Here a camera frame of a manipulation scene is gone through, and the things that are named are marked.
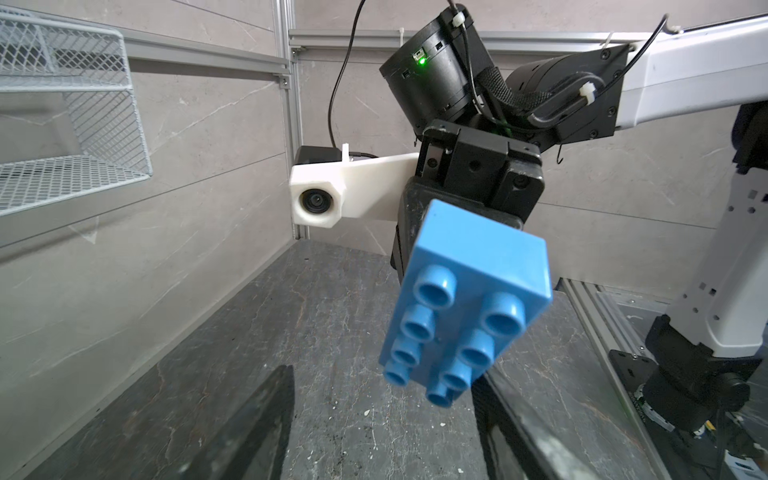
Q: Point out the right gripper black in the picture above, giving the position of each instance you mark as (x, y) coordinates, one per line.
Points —
(487, 174)

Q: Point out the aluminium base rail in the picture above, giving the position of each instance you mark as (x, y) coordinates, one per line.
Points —
(696, 418)

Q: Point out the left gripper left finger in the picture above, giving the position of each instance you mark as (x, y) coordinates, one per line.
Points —
(253, 443)

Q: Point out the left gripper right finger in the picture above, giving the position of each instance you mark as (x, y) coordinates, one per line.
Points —
(516, 442)

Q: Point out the light blue long lego brick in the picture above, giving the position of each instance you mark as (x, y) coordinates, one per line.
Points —
(471, 288)

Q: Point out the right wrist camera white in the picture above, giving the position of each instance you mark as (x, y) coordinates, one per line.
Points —
(328, 184)

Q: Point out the white wire mesh basket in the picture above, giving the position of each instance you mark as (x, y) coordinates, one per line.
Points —
(70, 124)

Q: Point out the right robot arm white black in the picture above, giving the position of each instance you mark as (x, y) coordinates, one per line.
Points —
(637, 210)

